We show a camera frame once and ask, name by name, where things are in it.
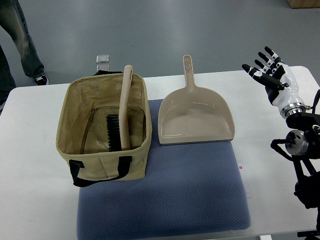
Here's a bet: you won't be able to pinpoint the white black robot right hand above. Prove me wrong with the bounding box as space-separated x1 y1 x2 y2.
242 46 307 119

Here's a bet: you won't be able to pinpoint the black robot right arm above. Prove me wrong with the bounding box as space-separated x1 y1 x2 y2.
270 91 320 211

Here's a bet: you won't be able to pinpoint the clear floor plate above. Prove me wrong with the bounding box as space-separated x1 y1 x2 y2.
96 63 110 72
96 54 109 64

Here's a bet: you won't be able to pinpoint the cardboard box corner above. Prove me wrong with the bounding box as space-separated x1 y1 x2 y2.
287 0 320 9

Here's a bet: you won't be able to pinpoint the person in jeans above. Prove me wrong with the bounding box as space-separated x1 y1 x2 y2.
0 0 49 109

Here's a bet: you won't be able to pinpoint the pink hand broom black bristles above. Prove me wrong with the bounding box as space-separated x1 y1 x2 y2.
106 65 133 152

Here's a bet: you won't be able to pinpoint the blue quilted cushion mat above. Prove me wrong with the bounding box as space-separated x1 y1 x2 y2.
76 98 252 240

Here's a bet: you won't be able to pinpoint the yellow fabric bag black handles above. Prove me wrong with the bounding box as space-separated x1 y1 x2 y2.
56 72 152 187

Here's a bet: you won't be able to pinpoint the pink plastic dustpan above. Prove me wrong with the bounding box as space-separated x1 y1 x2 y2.
157 55 235 145

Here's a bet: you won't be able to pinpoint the clear floor plate lower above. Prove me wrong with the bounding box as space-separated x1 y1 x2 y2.
96 63 110 72

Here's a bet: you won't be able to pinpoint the clear floor plate upper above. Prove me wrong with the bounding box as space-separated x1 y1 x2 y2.
96 54 109 64

